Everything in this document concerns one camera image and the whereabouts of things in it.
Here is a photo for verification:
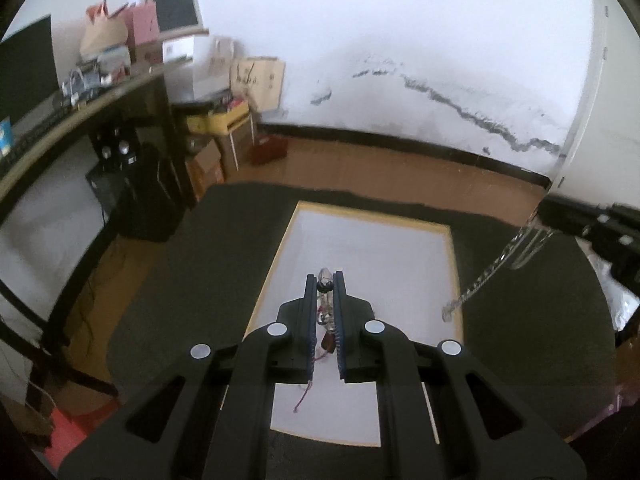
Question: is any dark green table mat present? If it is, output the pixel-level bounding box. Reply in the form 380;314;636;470
105;181;618;480

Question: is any pink box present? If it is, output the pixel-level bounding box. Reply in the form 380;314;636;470
122;1;160;48

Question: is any yellow cardboard box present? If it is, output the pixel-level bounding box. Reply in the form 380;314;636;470
186;100;250;136

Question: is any brown open carton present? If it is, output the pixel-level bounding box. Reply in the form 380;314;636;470
186;140;224;202

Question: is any yellow white storage box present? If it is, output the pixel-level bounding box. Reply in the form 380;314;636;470
246;202;463;448

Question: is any orange red floor toy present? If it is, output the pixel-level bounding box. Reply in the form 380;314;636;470
43;400;122;470

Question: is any beige bag on desk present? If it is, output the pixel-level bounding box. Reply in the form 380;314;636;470
79;0;128;62

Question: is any black speaker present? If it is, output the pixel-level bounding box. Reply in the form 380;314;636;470
89;124;141;172

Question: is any white paper gift bag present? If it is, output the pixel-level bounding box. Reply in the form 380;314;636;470
163;36;235;103

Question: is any black desk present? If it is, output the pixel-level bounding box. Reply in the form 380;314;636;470
1;56;195;403

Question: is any red object on floor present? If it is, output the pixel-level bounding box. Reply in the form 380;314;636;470
250;136;288;166

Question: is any blue paper cup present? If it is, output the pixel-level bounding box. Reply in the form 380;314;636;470
0;117;13;157

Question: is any black subwoofer cabinet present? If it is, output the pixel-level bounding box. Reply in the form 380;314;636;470
86;159;184;243

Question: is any brown kraft paper bag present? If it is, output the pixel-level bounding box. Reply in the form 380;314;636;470
230;58;285;113

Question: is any red cord crystal pendant necklace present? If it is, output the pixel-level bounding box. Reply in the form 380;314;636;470
292;266;338;414

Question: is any black flat monitor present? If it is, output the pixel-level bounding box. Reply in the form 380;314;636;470
0;15;58;124

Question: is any white door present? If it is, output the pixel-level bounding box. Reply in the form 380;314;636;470
550;0;639;208

